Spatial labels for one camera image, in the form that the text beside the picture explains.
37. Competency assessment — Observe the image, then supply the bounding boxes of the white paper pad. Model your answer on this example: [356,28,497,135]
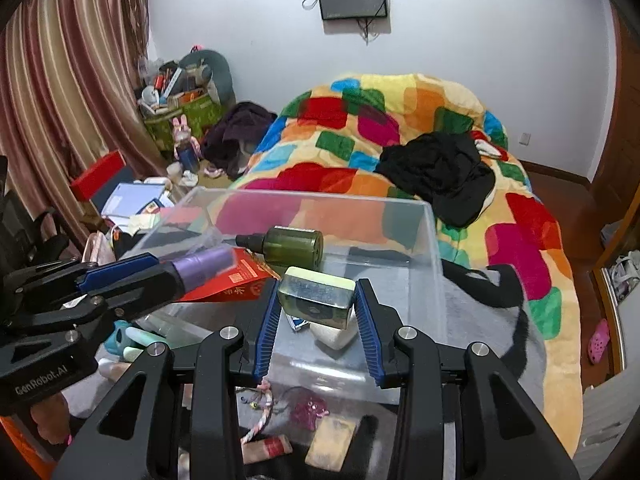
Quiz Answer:
[101,182,167,221]

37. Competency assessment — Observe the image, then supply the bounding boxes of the magenta pouch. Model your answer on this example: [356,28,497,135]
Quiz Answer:
[291,392,329,431]

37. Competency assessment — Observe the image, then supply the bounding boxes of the colourful patchwork blanket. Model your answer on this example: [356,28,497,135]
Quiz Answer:
[232,74,584,457]

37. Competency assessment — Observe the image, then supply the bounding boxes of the dark green spray bottle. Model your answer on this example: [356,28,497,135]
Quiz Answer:
[235,226,325,267]

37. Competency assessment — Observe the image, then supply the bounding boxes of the dark purple clothing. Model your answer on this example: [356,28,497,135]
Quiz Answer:
[200,101,279,179]

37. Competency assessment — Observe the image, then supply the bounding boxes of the red box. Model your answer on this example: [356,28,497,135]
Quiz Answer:
[70,150,126,204]

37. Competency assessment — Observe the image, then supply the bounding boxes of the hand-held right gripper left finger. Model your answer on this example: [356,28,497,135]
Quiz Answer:
[50,277,282,480]

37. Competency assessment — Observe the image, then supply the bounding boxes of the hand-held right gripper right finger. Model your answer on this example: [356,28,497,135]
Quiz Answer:
[353,278,582,480]

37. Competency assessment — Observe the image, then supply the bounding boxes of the green storage bag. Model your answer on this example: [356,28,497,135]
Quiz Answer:
[142,87,224,154]

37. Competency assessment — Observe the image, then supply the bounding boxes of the grey cloth with black trim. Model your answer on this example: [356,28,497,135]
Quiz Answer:
[440,260,549,413]

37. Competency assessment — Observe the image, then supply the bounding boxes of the pink clog shoe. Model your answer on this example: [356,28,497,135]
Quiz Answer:
[587,318,612,365]

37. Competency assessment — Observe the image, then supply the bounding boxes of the clear plastic bin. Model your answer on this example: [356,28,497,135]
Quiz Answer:
[100,186,447,463]

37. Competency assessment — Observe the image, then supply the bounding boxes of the mint green toy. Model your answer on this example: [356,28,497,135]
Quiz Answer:
[102,320,172,364]

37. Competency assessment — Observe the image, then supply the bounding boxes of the black clothing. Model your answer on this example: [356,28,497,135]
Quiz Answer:
[374,131,496,229]

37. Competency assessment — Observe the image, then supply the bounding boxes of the purple bottle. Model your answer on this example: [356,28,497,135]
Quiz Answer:
[170,246,242,294]

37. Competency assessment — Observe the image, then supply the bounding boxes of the blue bottle with bunny ears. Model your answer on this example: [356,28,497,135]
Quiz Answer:
[172,115,201,172]

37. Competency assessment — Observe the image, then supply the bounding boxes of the tan flat box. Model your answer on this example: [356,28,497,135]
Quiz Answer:
[304,416,359,471]

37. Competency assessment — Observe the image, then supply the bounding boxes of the red paper packet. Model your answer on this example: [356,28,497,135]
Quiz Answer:
[177,247,281,304]

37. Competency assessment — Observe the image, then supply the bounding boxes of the wooden door frame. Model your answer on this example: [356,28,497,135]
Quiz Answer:
[589,5,640,192]

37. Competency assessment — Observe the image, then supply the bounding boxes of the white ribbed panel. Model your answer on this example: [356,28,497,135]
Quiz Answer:
[572,369,640,480]

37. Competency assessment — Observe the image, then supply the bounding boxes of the pink and white rope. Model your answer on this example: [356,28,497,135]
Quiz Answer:
[240,380,275,447]

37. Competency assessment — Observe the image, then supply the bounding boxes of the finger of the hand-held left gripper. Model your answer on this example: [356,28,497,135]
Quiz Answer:
[75,252,161,295]
[60,262,187,333]

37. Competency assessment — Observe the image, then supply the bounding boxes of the white shoes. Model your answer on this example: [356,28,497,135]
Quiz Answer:
[607,252,640,297]

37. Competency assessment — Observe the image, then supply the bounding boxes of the striped pink curtain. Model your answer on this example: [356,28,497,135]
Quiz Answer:
[0,0,167,261]

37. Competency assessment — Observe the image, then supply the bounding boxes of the black chair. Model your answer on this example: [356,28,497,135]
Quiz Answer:
[0,155,72,273]

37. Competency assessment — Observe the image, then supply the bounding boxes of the green metal tin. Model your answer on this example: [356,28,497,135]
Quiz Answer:
[278,267,357,331]

